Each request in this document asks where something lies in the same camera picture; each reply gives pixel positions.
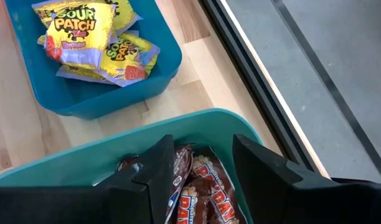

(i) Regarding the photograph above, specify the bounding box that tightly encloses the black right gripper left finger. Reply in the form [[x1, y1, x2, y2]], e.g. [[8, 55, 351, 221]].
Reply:
[[95, 133, 176, 224]]

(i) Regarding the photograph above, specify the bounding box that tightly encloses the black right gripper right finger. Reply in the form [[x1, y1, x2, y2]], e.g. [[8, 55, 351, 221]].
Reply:
[[232, 133, 338, 224]]

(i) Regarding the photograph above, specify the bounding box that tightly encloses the brown PayDay candy bar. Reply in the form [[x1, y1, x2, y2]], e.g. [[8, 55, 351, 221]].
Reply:
[[176, 185, 210, 224], [192, 154, 241, 224], [165, 144, 194, 223]]

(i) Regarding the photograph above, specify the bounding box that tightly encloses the dark snack bag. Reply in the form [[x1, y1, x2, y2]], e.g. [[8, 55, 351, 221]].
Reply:
[[116, 154, 142, 172]]

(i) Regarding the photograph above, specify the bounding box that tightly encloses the yellow Sour Patch candy pack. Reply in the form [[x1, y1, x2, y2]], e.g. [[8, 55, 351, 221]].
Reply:
[[95, 30, 162, 88], [31, 0, 144, 35], [43, 2, 117, 71], [55, 63, 116, 85]]

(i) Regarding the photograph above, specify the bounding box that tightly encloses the green plastic bin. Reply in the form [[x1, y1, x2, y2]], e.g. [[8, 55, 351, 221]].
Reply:
[[0, 108, 263, 224]]

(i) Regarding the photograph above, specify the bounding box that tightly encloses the blue plastic bin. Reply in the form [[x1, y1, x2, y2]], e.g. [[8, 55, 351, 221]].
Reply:
[[3, 0, 184, 121]]

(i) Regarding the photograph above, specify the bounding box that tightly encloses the black aluminium rig frame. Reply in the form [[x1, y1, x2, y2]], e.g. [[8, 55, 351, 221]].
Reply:
[[198, 0, 322, 180]]

